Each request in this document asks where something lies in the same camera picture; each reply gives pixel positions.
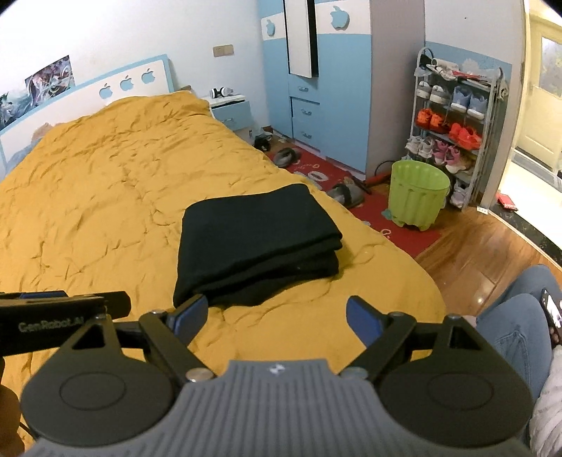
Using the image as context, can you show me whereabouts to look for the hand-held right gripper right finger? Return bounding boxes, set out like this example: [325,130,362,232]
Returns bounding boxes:
[339,294,507,381]

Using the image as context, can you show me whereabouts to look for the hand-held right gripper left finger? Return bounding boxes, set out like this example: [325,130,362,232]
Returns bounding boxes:
[56,292,217,383]

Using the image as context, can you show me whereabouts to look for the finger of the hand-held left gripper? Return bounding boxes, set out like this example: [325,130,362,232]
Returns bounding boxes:
[104,290,131,318]
[0,290,70,301]

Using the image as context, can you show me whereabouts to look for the black pants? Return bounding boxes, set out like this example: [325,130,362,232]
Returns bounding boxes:
[172,184,344,308]

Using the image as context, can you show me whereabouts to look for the yellow bedspread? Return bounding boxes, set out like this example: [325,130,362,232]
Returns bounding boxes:
[0,91,447,396]

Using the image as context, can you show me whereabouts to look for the red rug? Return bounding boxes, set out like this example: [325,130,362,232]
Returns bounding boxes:
[268,147,442,259]

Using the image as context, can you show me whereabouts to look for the grey slipper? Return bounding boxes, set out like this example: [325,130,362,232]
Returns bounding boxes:
[327,182,366,208]
[274,148,301,168]

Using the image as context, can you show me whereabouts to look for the green plastic bin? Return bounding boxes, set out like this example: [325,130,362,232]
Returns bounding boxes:
[387,159,451,231]

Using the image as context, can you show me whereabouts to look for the red air pump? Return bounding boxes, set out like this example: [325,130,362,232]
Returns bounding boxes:
[364,162,391,194]

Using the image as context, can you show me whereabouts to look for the person's blue jeans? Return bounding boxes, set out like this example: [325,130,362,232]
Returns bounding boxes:
[475,264,562,405]

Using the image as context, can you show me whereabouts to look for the dark phone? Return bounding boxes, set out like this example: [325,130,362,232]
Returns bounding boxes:
[541,288,562,348]

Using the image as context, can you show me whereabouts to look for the blue nightstand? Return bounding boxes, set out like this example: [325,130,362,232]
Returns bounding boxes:
[206,94,253,133]

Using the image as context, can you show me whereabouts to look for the white and blue headboard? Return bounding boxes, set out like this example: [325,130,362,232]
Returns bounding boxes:
[0,53,172,176]

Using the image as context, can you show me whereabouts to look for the white patterned cloth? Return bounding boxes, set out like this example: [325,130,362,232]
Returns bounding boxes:
[529,373,562,457]

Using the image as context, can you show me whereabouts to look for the group of assorted shoes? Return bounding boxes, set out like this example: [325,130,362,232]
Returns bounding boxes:
[406,57,490,209]

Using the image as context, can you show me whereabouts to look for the grey shoe rack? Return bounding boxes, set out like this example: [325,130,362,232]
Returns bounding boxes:
[404,46,510,212]

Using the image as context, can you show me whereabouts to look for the blue and grey wardrobe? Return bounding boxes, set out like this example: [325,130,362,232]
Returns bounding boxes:
[257,0,426,176]

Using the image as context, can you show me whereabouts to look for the cream door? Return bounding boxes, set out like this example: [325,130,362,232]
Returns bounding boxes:
[511,9,562,176]

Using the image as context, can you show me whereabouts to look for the blue wall poster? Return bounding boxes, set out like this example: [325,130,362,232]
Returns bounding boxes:
[0,91,26,129]

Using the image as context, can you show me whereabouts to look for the purple wall poster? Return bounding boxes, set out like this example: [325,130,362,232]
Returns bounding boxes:
[24,55,75,103]

